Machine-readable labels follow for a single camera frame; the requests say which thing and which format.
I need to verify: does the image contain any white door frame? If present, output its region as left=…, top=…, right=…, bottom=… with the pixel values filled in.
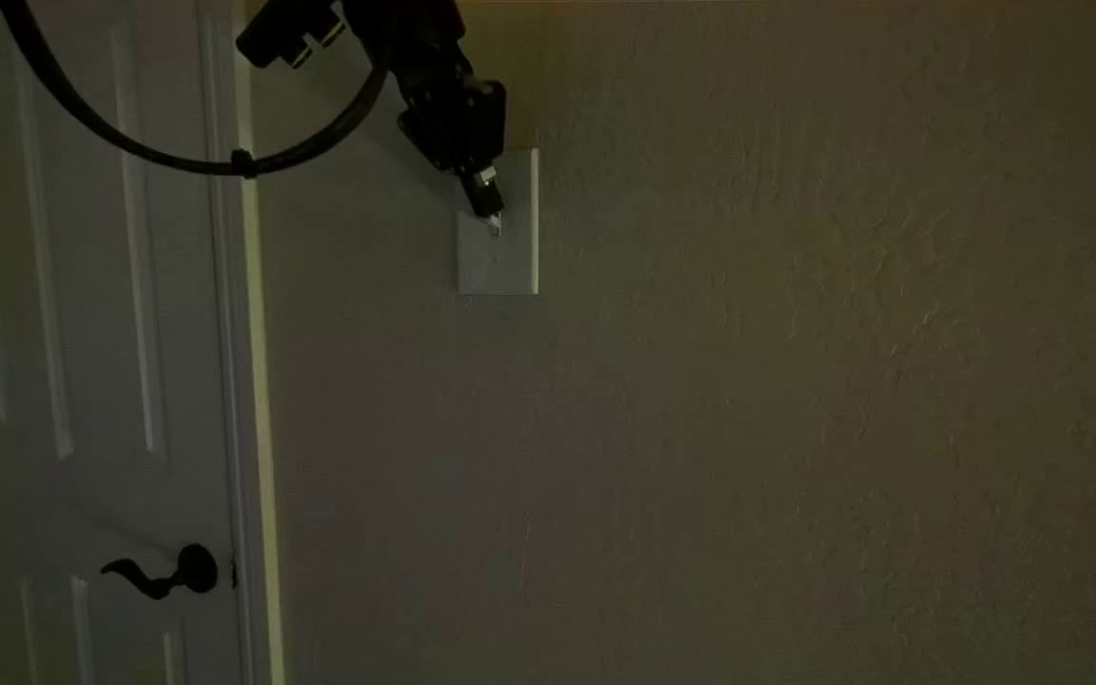
left=234, top=0, right=288, bottom=685

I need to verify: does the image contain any dark curved door handle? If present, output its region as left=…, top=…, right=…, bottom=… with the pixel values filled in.
left=97, top=539, right=226, bottom=609

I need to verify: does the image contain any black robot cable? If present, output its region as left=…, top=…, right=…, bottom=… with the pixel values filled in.
left=0, top=0, right=395, bottom=184

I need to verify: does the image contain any white light switch plate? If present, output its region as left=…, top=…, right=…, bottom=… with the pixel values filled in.
left=453, top=146, right=548, bottom=301

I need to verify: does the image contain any white panelled door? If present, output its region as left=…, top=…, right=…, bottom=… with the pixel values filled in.
left=0, top=0, right=250, bottom=685

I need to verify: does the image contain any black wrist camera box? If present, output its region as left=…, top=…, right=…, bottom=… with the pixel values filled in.
left=234, top=0, right=349, bottom=71

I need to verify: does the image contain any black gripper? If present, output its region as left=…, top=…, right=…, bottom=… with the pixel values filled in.
left=342, top=0, right=514, bottom=221

